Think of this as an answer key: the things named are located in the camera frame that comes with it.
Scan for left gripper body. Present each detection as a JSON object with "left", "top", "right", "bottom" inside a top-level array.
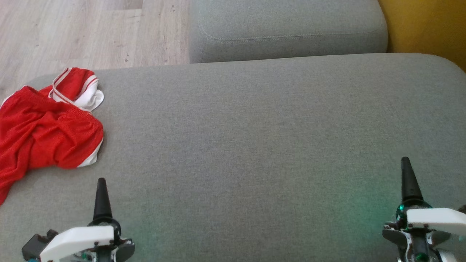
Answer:
[{"left": 39, "top": 217, "right": 136, "bottom": 262}]

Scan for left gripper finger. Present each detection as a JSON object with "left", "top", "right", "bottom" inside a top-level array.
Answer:
[{"left": 93, "top": 178, "right": 113, "bottom": 221}]

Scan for yellow sofa back cushion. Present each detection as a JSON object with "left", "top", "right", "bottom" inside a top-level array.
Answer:
[{"left": 378, "top": 0, "right": 466, "bottom": 72}]

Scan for grey sofa seat cushion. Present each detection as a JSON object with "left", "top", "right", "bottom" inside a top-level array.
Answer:
[{"left": 189, "top": 0, "right": 388, "bottom": 64}]

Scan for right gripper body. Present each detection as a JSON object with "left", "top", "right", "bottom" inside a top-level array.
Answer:
[{"left": 382, "top": 198, "right": 466, "bottom": 262}]

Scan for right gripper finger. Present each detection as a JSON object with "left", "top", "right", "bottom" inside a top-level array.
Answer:
[{"left": 401, "top": 157, "right": 424, "bottom": 203}]

